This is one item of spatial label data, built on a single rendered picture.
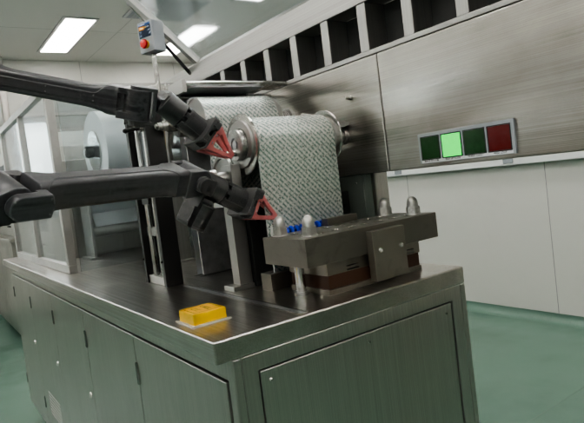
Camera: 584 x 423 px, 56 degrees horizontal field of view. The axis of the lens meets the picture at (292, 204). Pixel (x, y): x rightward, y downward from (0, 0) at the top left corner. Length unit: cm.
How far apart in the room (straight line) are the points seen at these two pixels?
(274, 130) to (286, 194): 16
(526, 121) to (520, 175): 278
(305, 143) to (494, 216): 286
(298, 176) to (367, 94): 29
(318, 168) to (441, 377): 57
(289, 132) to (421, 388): 66
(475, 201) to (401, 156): 281
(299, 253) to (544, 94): 56
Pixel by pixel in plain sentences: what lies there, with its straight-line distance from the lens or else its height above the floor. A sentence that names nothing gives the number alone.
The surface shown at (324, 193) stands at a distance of 138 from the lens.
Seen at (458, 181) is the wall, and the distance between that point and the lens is 423.
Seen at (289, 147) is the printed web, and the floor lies 123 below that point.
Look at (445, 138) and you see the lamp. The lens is 128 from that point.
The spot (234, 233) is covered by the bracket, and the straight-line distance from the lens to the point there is 133.
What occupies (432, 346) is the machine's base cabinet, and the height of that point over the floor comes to 74.
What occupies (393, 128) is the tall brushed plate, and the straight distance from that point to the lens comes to 139.
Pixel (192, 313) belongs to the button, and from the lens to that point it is 107.
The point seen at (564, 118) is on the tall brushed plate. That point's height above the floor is 120.
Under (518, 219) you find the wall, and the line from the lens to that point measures 399.
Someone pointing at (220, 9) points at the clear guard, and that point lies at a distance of 198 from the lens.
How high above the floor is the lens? 116
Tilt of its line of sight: 3 degrees down
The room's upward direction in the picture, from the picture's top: 7 degrees counter-clockwise
